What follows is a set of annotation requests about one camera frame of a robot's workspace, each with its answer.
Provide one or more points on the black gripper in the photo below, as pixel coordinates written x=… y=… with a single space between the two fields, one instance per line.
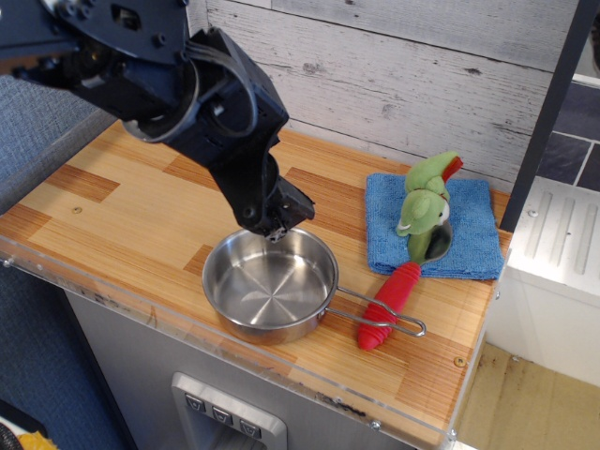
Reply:
x=232 y=118

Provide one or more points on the stainless steel pot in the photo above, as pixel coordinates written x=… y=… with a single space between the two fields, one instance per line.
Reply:
x=274 y=293

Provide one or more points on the green plush frog toy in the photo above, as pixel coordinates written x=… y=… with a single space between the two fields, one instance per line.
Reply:
x=426 y=204

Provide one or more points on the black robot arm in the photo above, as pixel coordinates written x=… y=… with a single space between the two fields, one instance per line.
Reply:
x=127 y=58

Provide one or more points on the clear acrylic edge guard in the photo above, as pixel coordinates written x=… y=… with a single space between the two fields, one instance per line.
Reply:
x=435 y=368

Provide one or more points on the blue folded cloth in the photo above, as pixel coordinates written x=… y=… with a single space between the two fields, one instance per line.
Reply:
x=397 y=216

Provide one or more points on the grey toy dishwasher front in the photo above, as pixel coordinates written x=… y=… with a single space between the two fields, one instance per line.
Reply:
x=329 y=395

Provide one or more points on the silver control panel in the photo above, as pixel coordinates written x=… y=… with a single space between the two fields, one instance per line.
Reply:
x=213 y=419

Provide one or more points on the white ridged cabinet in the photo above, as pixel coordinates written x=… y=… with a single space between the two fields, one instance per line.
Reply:
x=546 y=308

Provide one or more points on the red handled metal spoon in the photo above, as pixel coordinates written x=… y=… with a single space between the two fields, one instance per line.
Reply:
x=392 y=297

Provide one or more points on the right dark frame post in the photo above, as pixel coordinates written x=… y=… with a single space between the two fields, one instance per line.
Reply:
x=556 y=93

